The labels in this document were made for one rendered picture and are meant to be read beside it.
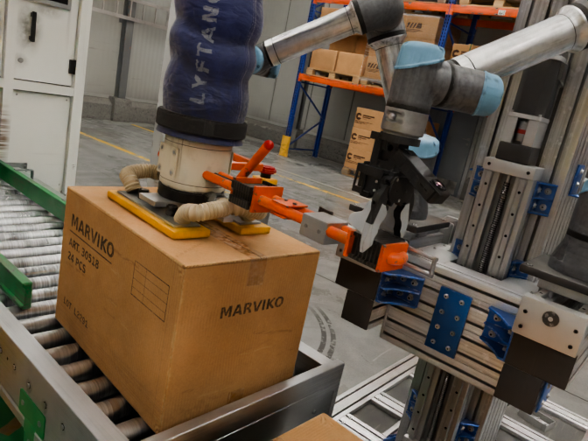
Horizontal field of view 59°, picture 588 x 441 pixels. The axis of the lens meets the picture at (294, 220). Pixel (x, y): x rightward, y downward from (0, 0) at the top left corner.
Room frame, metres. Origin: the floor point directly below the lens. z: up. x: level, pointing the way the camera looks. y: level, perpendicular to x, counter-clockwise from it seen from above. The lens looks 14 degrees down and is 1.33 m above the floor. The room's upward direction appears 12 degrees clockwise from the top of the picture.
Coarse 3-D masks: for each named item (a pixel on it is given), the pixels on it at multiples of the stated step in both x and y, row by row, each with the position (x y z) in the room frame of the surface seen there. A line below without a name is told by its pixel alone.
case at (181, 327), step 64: (64, 256) 1.36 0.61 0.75; (128, 256) 1.12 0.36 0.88; (192, 256) 1.03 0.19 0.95; (256, 256) 1.11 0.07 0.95; (64, 320) 1.33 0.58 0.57; (128, 320) 1.10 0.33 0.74; (192, 320) 1.00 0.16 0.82; (256, 320) 1.13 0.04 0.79; (128, 384) 1.07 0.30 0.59; (192, 384) 1.02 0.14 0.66; (256, 384) 1.16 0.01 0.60
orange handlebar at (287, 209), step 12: (240, 156) 1.60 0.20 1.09; (240, 168) 1.47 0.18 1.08; (216, 180) 1.21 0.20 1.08; (228, 180) 1.19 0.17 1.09; (264, 204) 1.08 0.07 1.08; (276, 204) 1.06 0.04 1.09; (288, 204) 1.05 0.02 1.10; (300, 204) 1.08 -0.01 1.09; (288, 216) 1.03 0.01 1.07; (300, 216) 1.01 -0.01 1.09; (336, 228) 0.95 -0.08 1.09; (348, 228) 0.98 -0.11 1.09; (336, 240) 0.94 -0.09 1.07; (396, 264) 0.86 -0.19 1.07
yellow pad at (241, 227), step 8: (232, 216) 1.31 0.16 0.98; (224, 224) 1.29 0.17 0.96; (232, 224) 1.27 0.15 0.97; (240, 224) 1.27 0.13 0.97; (248, 224) 1.29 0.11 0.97; (256, 224) 1.30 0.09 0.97; (264, 224) 1.32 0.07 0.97; (240, 232) 1.24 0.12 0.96; (248, 232) 1.26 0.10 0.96; (256, 232) 1.28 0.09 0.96; (264, 232) 1.30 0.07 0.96
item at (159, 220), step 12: (108, 192) 1.33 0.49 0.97; (120, 192) 1.32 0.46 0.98; (132, 192) 1.34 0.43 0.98; (120, 204) 1.28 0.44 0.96; (132, 204) 1.25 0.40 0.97; (144, 204) 1.25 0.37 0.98; (168, 204) 1.21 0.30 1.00; (144, 216) 1.19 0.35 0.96; (156, 216) 1.19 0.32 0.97; (168, 216) 1.19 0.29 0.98; (168, 228) 1.12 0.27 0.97; (180, 228) 1.13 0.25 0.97; (192, 228) 1.15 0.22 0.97; (204, 228) 1.17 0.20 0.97
